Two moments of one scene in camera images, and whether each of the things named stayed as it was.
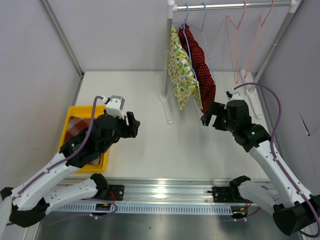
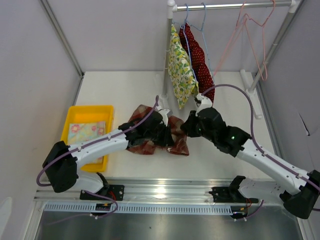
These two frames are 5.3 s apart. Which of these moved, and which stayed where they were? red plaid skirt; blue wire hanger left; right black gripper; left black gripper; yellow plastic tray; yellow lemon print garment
Moved: red plaid skirt; right black gripper; left black gripper
Stayed: blue wire hanger left; yellow plastic tray; yellow lemon print garment
